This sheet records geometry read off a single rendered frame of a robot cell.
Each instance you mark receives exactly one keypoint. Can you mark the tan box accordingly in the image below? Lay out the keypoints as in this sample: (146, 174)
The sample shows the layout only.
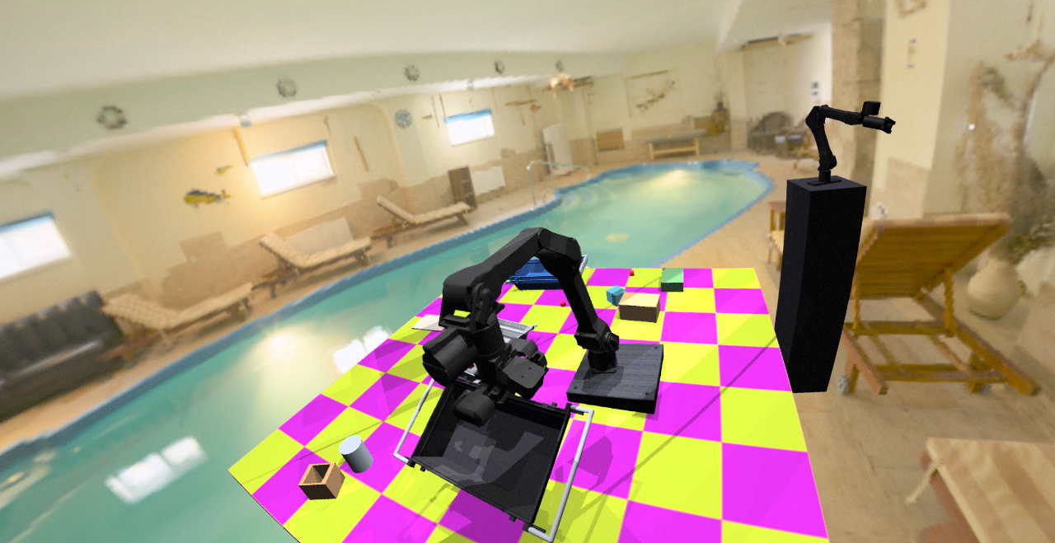
(639, 307)

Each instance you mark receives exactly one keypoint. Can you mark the brown open-top box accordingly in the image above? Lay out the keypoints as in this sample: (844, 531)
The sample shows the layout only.
(322, 481)

